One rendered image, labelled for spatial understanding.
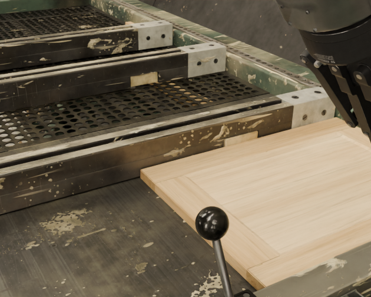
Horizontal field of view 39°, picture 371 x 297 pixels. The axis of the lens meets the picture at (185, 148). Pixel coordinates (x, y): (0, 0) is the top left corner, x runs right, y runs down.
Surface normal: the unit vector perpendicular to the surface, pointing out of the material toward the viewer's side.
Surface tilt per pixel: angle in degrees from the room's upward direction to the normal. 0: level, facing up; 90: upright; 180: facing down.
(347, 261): 59
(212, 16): 0
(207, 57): 90
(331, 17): 73
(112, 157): 90
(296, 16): 66
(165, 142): 90
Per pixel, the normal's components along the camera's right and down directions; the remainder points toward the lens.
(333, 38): -0.32, 0.81
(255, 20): -0.73, -0.27
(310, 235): 0.01, -0.89
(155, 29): 0.51, 0.39
